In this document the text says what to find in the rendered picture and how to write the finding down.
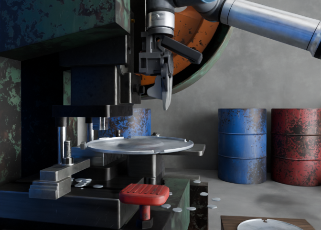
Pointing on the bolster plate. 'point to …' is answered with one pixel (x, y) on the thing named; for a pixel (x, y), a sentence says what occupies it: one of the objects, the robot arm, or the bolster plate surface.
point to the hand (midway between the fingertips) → (167, 105)
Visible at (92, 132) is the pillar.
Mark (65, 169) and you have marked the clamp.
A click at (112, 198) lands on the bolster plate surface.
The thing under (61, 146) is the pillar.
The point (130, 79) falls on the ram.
